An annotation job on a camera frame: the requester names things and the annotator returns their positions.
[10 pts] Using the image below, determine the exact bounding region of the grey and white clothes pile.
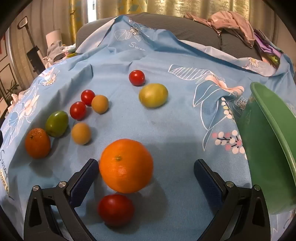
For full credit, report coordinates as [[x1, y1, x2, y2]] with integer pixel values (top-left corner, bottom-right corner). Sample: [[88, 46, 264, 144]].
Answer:
[[43, 40, 77, 67]]

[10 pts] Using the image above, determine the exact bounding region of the green plastic bowl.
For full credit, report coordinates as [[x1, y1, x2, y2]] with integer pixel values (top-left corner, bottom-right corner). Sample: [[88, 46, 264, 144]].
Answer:
[[236, 82, 296, 215]]

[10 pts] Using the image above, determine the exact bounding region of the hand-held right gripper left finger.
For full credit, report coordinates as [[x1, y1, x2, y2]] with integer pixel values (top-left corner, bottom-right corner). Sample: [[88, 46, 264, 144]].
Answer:
[[24, 159, 100, 241]]

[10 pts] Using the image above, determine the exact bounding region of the small potted plant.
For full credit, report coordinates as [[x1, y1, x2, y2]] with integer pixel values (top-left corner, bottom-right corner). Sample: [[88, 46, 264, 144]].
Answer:
[[6, 80, 20, 102]]

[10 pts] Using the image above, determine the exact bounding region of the yellow patterned curtain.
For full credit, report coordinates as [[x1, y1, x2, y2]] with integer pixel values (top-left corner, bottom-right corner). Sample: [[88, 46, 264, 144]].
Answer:
[[70, 0, 275, 26]]

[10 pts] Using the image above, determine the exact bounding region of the blue floral bed sheet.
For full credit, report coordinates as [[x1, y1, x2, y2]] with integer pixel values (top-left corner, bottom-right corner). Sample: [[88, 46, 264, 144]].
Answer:
[[0, 15, 296, 241]]

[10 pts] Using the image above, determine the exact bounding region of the large orange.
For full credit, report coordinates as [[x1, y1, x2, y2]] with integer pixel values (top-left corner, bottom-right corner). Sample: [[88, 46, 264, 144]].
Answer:
[[99, 138, 154, 194]]

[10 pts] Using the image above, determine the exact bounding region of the purple cloth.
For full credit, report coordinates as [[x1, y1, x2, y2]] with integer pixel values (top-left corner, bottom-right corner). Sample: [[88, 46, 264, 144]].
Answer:
[[253, 29, 284, 67]]

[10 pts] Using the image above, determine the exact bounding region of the white cylinder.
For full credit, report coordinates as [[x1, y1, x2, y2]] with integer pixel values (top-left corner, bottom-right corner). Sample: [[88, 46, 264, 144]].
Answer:
[[45, 29, 63, 47]]

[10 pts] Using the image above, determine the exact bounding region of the tan round fruit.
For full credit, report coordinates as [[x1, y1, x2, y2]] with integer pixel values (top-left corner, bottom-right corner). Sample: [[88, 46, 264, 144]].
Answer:
[[71, 123, 91, 145], [92, 95, 109, 114]]

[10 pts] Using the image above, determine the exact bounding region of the grey sofa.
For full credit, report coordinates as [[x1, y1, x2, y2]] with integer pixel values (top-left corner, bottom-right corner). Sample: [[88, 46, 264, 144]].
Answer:
[[76, 12, 264, 67]]

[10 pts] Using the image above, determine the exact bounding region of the yellow-green lemon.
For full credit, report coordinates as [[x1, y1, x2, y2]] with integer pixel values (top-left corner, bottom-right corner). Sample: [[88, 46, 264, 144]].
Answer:
[[139, 83, 169, 108]]

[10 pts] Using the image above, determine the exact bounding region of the green oval fruit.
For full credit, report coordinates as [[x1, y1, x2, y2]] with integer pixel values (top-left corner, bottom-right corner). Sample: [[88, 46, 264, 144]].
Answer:
[[45, 111, 69, 138]]

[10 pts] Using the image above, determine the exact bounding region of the large red tomato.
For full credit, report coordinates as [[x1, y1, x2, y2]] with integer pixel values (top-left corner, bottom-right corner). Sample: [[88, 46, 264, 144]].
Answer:
[[97, 194, 135, 227]]

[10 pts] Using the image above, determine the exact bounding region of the red cherry tomato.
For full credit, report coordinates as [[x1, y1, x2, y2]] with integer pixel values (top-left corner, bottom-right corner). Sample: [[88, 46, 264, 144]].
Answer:
[[129, 70, 146, 86], [70, 101, 87, 121], [81, 90, 96, 106]]

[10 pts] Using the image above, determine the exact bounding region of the black stick vacuum cleaner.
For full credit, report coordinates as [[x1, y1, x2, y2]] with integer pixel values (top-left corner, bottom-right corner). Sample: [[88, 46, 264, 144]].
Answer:
[[17, 17, 45, 75]]

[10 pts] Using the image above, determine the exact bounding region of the pink clothes pile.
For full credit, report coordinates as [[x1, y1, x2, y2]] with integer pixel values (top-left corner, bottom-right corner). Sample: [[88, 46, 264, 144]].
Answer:
[[185, 10, 256, 48]]

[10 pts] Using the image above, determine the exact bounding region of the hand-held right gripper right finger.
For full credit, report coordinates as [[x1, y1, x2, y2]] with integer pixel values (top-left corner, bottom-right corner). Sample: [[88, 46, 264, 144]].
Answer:
[[194, 159, 271, 241]]

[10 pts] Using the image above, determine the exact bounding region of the small orange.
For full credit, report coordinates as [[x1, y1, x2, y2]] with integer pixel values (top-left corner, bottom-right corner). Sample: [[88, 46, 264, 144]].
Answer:
[[25, 128, 51, 159]]

